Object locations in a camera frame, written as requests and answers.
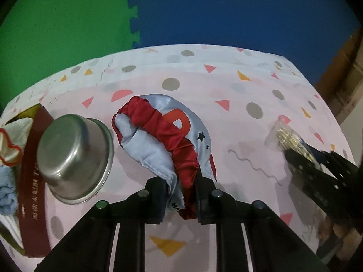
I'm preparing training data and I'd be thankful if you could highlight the clear bag of cotton swabs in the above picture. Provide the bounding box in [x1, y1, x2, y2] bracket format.
[265, 118, 322, 170]

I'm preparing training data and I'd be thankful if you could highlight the red and light blue satin cloth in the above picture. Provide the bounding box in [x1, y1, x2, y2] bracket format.
[111, 94, 217, 220]

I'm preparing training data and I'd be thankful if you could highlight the white fluffy towel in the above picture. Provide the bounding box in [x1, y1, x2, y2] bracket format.
[0, 214, 23, 248]

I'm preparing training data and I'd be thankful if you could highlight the light blue fuzzy towel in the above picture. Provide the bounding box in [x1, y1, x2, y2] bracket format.
[0, 166, 18, 216]

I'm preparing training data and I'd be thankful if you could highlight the white knit glove red cuff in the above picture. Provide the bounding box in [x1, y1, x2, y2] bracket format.
[0, 117, 33, 167]

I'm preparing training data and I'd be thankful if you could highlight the person's right hand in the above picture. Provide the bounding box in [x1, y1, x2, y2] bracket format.
[316, 216, 362, 262]

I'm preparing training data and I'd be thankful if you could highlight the brown wooden furniture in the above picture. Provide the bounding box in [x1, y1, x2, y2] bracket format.
[315, 28, 362, 124]

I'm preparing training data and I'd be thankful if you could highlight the stainless steel bowl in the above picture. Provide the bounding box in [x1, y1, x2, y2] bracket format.
[36, 114, 114, 205]

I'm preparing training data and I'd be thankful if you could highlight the pink patterned tablecloth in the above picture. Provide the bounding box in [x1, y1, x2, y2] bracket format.
[1, 45, 354, 271]

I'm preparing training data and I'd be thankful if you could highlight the gold and red tin box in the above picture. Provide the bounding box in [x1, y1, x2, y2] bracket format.
[1, 104, 54, 258]

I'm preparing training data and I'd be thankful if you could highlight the blue foam mat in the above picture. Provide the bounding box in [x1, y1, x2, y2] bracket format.
[127, 0, 361, 84]

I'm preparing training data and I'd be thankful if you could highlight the green foam mat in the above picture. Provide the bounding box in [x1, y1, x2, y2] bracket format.
[1, 0, 140, 108]

